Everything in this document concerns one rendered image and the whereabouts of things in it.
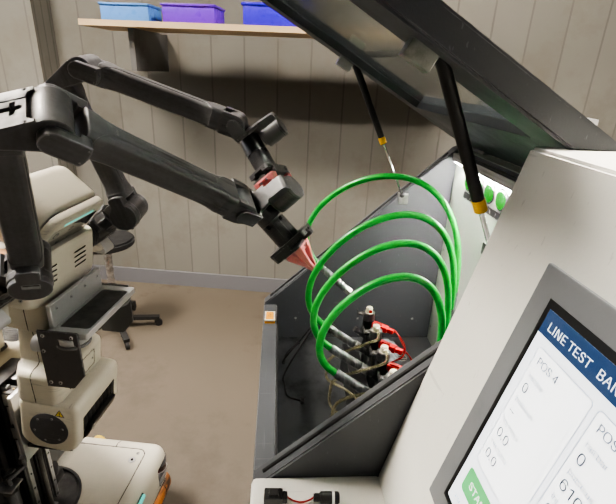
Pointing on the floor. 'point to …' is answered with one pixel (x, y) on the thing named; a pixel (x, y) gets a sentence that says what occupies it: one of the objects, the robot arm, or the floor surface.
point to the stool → (114, 276)
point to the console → (499, 268)
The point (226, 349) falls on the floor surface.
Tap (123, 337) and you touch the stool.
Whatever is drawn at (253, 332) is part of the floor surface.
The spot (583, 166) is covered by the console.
